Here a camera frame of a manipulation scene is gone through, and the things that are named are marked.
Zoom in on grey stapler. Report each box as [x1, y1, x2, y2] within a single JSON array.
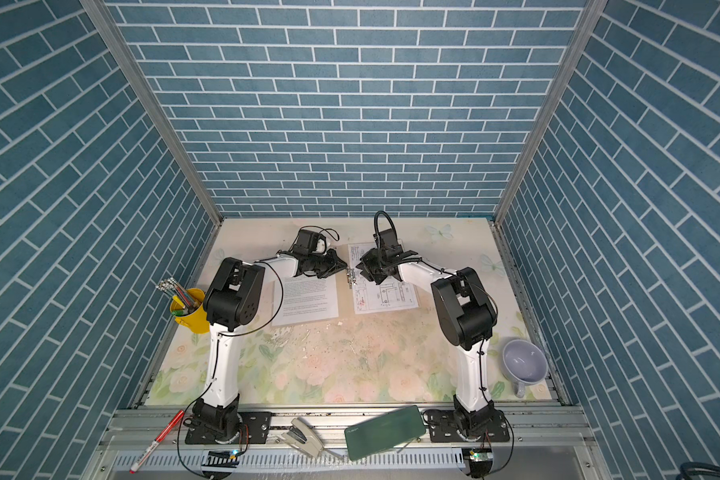
[[280, 418, 324, 458]]

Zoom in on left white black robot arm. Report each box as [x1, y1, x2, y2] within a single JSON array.
[[187, 225, 347, 443]]

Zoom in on coloured pens bundle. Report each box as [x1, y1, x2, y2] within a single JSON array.
[[156, 277, 199, 316]]

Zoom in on lilac ceramic cup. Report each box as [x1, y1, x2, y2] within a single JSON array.
[[500, 338, 549, 398]]

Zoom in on metal folder clip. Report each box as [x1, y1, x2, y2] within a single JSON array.
[[346, 268, 356, 289]]

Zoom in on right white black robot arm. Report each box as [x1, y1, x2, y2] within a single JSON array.
[[356, 227, 498, 438]]

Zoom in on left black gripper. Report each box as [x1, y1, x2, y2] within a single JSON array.
[[305, 247, 348, 277]]

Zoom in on beige cardboard folder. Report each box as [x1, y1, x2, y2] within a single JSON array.
[[329, 244, 383, 320]]

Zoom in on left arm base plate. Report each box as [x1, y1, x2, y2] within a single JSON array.
[[183, 411, 272, 446]]

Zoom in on diagram paper sheet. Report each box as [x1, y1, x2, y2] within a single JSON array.
[[348, 243, 418, 314]]

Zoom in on printed text paper sheet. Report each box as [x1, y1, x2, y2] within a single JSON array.
[[273, 276, 339, 327]]

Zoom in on red marker pen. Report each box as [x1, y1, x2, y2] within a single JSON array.
[[129, 410, 185, 474]]

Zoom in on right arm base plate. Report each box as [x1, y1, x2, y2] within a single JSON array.
[[422, 407, 511, 443]]

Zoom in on yellow pen cup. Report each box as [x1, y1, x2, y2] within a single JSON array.
[[169, 288, 210, 334]]

